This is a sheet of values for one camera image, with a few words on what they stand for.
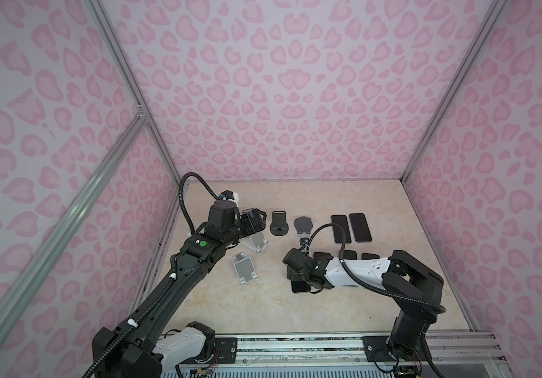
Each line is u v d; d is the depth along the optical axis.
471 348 0.75
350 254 0.95
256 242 0.91
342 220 1.04
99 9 0.68
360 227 1.05
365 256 0.53
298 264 0.69
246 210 0.66
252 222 0.67
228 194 0.68
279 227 0.99
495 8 0.69
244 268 0.85
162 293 0.44
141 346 0.38
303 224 1.04
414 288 0.46
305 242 0.80
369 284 0.47
